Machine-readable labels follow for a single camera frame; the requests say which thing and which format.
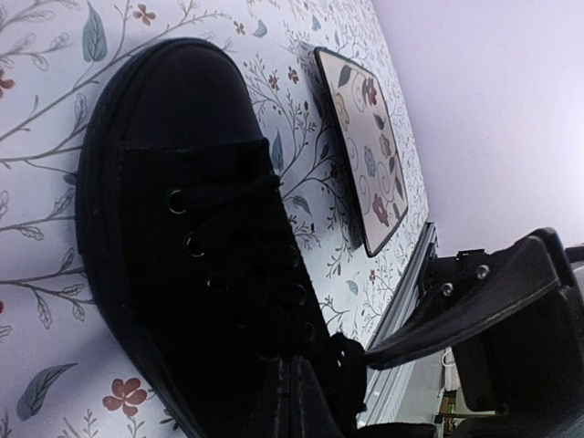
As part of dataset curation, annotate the floral patterned table mat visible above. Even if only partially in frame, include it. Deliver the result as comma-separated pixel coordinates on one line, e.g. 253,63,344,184
1,1,428,437

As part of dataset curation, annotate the front aluminium rail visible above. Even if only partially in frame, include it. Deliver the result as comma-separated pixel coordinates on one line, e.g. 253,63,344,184
355,221,462,430

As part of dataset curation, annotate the black canvas shoe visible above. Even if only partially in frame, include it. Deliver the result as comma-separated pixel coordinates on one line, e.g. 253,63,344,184
75,36,369,438

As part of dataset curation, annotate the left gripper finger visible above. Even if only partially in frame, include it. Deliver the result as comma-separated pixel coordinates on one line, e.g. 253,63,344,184
262,357,342,438

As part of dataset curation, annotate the floral square plate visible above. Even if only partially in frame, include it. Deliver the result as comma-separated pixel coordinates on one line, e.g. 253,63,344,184
314,47,409,257

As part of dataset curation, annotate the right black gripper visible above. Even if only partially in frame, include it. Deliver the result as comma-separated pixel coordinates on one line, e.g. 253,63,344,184
364,228,583,414

